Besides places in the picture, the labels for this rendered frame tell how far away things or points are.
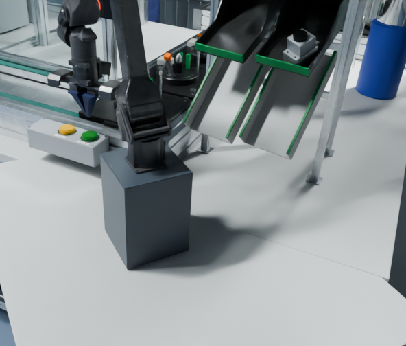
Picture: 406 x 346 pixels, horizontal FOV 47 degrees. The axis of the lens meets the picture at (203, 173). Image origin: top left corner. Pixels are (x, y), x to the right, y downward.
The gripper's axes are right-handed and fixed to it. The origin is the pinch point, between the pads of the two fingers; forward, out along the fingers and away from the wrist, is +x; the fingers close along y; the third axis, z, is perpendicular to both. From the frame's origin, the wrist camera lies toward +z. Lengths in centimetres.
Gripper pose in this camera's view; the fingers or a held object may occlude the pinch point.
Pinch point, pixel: (87, 104)
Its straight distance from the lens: 119.3
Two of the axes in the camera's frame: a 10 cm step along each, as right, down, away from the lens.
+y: -9.2, -2.5, 3.0
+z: 3.9, -4.7, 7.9
